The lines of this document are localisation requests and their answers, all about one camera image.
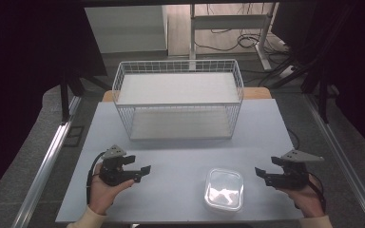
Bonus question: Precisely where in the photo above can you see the aluminium rail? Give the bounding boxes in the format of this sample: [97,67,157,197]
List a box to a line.
[11,94,83,228]
[303,94,365,228]

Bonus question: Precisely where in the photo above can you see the coiled black floor cable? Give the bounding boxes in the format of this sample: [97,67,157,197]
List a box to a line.
[193,29,264,53]

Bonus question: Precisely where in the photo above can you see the white wire shelf rack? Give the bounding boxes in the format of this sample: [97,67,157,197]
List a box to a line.
[111,59,245,142]

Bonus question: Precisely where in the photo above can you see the white desk frame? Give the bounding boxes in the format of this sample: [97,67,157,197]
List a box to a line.
[188,3,279,71]

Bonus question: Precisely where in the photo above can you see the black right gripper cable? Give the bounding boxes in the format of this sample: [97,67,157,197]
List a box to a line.
[307,171,327,211]

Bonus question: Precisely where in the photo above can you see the white cabinet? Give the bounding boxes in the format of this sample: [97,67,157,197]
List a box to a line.
[85,5,169,55]

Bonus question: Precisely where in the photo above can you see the black cable on table edge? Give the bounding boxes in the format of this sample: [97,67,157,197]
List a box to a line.
[286,127,300,150]

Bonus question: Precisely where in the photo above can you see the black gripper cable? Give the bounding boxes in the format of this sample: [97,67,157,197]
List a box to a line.
[86,151,106,205]
[307,171,327,211]

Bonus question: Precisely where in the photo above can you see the clear plastic container with lid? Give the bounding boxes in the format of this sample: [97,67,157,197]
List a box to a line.
[202,167,245,214]

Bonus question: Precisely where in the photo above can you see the person's right hand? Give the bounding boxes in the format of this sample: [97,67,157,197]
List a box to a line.
[276,174,326,219]

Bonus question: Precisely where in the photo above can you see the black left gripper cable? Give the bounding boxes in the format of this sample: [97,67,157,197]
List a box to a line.
[86,151,106,205]

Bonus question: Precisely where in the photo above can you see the black metal stand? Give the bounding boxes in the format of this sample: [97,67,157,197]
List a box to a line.
[59,80,71,125]
[317,72,331,124]

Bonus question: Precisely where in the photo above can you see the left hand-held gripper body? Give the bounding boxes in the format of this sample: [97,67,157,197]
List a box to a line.
[99,144,135,187]

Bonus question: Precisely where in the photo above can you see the person's left hand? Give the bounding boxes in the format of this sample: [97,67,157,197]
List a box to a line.
[88,162,136,217]

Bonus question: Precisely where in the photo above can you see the wooden table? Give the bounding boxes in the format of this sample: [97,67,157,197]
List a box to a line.
[102,87,273,103]

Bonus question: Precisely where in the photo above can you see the white power strip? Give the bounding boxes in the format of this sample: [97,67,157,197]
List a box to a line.
[278,65,297,79]

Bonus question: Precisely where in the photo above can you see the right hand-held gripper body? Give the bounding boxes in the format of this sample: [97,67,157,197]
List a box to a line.
[280,149,325,191]

